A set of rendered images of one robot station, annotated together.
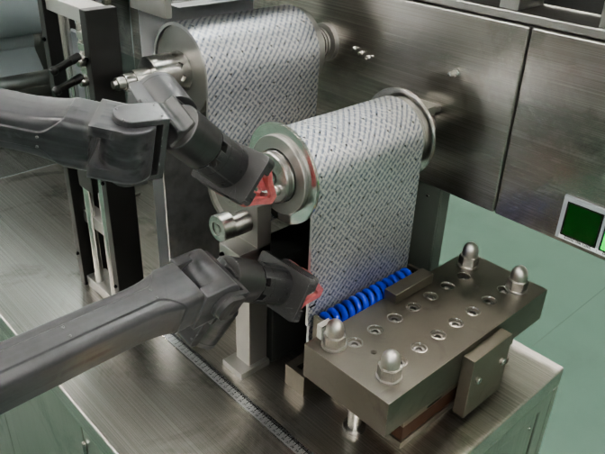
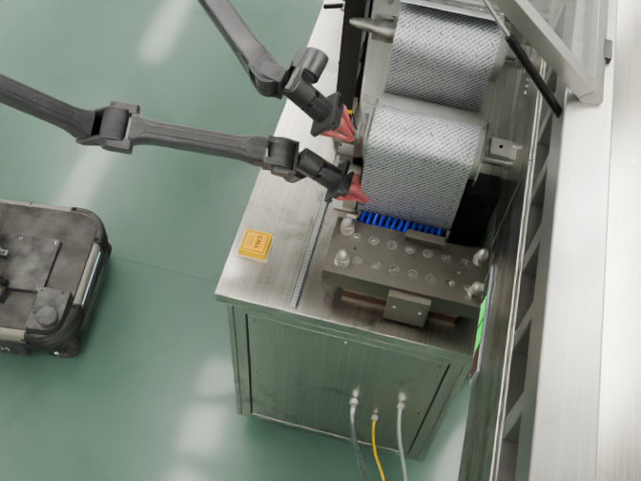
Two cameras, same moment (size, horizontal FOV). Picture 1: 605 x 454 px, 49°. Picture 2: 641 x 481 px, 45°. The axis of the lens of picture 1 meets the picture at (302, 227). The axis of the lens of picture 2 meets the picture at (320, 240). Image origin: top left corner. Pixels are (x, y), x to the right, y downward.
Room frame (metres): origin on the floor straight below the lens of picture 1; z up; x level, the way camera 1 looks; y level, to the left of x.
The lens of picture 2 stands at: (0.05, -0.87, 2.58)
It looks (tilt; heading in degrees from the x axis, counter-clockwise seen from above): 56 degrees down; 53
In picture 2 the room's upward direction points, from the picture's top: 6 degrees clockwise
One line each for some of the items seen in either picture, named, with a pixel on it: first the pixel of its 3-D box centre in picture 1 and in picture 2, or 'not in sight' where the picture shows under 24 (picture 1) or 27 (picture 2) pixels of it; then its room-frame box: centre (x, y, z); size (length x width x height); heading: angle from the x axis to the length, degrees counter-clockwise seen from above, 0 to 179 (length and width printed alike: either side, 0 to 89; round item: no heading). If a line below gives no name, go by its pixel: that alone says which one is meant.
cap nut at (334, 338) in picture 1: (334, 332); (347, 223); (0.75, -0.05, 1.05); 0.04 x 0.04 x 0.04
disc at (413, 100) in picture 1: (398, 132); (479, 155); (1.02, -0.15, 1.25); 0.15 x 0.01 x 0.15; 44
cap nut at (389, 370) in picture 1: (390, 363); (342, 256); (0.68, -0.12, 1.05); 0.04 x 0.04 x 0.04
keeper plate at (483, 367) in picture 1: (483, 373); (406, 309); (0.77, -0.28, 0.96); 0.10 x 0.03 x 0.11; 134
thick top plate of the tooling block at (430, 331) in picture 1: (431, 330); (409, 268); (0.83, -0.21, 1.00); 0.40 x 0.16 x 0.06; 134
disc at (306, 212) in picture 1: (282, 173); (371, 131); (0.85, 0.03, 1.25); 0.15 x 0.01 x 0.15; 44
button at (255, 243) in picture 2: not in sight; (255, 243); (0.57, 0.09, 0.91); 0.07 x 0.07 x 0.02; 44
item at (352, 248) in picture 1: (363, 248); (408, 198); (0.88, -0.10, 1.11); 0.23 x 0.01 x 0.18; 134
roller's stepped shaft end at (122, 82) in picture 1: (130, 81); (361, 23); (0.97, 0.27, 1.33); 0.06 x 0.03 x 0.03; 134
